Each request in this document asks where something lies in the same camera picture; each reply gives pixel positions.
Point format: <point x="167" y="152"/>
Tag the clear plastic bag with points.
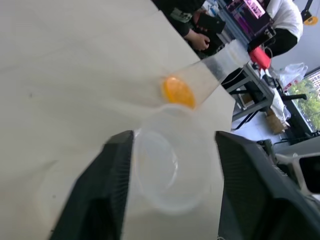
<point x="295" y="73"/>

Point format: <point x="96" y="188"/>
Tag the computer monitor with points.
<point x="246" y="15"/>

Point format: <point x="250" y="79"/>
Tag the red cylindrical object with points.
<point x="260" y="58"/>

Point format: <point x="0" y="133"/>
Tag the black handheld device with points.
<point x="210" y="23"/>

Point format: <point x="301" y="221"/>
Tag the brown cardboard object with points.
<point x="275" y="122"/>

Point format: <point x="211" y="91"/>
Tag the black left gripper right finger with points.
<point x="252" y="200"/>

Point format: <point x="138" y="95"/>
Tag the grey metal table frame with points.
<point x="252" y="95"/>

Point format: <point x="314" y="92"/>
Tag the clear flask with orange liquid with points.
<point x="200" y="77"/>

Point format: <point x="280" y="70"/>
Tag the person in black clothes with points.
<point x="182" y="17"/>

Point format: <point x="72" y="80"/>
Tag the person in white shirt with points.
<point x="285" y="25"/>

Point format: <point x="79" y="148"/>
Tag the yellow round object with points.
<point x="309" y="21"/>

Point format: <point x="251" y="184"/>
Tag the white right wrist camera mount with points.
<point x="292" y="165"/>

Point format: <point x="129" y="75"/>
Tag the clear plastic cup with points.
<point x="172" y="172"/>

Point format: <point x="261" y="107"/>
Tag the bystander bare hand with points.
<point x="198" y="41"/>

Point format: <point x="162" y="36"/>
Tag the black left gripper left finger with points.
<point x="100" y="190"/>

